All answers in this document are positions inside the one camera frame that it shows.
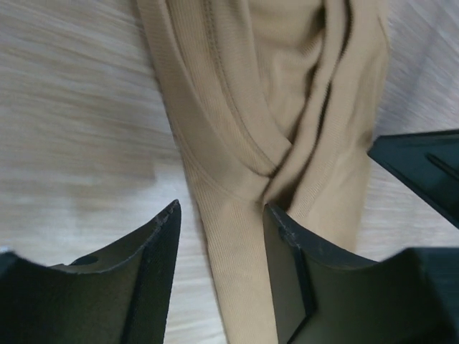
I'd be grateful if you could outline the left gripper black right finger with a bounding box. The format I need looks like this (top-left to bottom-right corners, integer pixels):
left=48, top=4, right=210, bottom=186
left=263, top=205, right=458, bottom=343

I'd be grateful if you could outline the black finger pad of the right gripper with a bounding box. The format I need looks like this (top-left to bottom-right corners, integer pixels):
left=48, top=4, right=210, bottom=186
left=368, top=129, right=458, bottom=227

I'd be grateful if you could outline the left gripper black left finger pad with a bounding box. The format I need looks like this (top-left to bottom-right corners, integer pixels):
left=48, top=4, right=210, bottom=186
left=1, top=201, right=181, bottom=343

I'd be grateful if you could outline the tan brown tank top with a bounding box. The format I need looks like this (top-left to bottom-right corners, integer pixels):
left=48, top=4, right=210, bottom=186
left=138, top=1, right=389, bottom=343

